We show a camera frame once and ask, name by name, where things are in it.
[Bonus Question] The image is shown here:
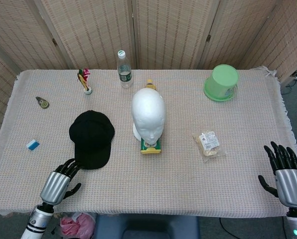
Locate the blue white eraser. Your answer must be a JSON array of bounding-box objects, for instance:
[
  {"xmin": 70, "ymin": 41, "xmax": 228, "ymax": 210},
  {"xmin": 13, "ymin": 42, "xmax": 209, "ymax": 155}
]
[{"xmin": 26, "ymin": 139, "xmax": 40, "ymax": 151}]

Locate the beige woven tablecloth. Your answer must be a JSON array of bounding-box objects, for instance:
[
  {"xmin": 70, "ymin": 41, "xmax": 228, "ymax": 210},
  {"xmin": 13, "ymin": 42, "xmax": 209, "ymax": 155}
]
[{"xmin": 0, "ymin": 66, "xmax": 297, "ymax": 217}]

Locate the clear plastic water bottle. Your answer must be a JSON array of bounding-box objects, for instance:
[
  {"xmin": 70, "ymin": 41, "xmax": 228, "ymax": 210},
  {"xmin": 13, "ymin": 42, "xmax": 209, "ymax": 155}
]
[{"xmin": 117, "ymin": 50, "xmax": 134, "ymax": 89}]

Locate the black baseball cap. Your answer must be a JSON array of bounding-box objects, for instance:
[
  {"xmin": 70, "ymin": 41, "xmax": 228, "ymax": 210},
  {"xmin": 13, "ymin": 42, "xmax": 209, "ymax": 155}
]
[{"xmin": 68, "ymin": 110, "xmax": 116, "ymax": 170}]

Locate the colourful feather shuttlecock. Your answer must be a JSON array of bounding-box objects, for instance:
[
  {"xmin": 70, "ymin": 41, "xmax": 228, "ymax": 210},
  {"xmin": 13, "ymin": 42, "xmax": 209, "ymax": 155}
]
[{"xmin": 76, "ymin": 68, "xmax": 93, "ymax": 96}]

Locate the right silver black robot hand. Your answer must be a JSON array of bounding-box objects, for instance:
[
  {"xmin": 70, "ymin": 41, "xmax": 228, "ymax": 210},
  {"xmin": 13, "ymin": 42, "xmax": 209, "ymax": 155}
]
[{"xmin": 258, "ymin": 141, "xmax": 297, "ymax": 209}]

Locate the bamboo folding screen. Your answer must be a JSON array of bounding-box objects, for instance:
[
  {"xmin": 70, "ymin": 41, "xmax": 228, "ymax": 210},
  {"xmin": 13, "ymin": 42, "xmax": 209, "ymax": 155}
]
[{"xmin": 0, "ymin": 0, "xmax": 297, "ymax": 135}]

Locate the green plastic bucket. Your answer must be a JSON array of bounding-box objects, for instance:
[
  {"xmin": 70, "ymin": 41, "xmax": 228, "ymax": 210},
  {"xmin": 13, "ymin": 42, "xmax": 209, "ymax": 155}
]
[{"xmin": 203, "ymin": 64, "xmax": 240, "ymax": 103}]

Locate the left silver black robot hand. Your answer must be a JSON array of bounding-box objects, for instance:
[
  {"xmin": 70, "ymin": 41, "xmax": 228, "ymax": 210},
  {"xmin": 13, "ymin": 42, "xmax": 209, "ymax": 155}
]
[{"xmin": 40, "ymin": 158, "xmax": 82, "ymax": 206}]

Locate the pink plastic bag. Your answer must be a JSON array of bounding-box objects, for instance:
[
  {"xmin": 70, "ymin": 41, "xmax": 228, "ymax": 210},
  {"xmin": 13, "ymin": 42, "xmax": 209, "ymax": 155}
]
[{"xmin": 59, "ymin": 213, "xmax": 96, "ymax": 239}]

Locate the blue grey chair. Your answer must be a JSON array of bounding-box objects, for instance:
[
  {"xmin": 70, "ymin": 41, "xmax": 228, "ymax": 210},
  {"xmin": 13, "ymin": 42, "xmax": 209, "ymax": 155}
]
[{"xmin": 93, "ymin": 214, "xmax": 201, "ymax": 239}]

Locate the clear snack packet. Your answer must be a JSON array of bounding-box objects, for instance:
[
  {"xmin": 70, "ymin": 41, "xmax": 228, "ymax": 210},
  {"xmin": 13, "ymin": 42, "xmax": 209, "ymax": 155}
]
[{"xmin": 192, "ymin": 129, "xmax": 226, "ymax": 162}]

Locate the white foam mannequin head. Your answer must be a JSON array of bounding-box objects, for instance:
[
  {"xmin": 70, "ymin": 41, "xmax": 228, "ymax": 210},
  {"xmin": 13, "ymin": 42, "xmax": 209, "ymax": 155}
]
[{"xmin": 131, "ymin": 88, "xmax": 166, "ymax": 144}]

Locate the black floor cable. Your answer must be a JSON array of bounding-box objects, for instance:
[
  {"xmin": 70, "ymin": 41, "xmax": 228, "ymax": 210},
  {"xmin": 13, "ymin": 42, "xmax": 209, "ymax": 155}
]
[{"xmin": 219, "ymin": 218, "xmax": 240, "ymax": 237}]

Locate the green yellow plastic box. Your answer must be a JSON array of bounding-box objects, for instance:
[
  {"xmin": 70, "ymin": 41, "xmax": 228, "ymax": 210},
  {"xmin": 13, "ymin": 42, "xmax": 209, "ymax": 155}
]
[{"xmin": 140, "ymin": 137, "xmax": 162, "ymax": 155}]

